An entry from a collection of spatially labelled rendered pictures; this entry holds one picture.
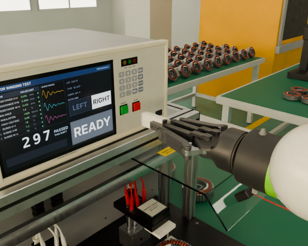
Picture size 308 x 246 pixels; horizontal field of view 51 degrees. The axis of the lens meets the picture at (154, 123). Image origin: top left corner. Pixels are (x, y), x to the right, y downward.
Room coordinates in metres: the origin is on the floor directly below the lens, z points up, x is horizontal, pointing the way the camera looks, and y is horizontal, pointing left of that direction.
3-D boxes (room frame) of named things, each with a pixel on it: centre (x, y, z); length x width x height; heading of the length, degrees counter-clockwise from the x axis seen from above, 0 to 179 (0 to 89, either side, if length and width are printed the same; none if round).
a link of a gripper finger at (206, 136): (0.54, -0.06, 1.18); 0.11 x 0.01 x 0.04; 48
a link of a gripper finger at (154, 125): (0.57, -0.01, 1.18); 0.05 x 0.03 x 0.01; 47
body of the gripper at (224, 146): (0.50, -0.12, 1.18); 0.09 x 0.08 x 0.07; 46
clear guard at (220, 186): (0.68, -0.11, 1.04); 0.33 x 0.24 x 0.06; 46
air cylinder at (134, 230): (0.71, 0.05, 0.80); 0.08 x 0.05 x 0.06; 136
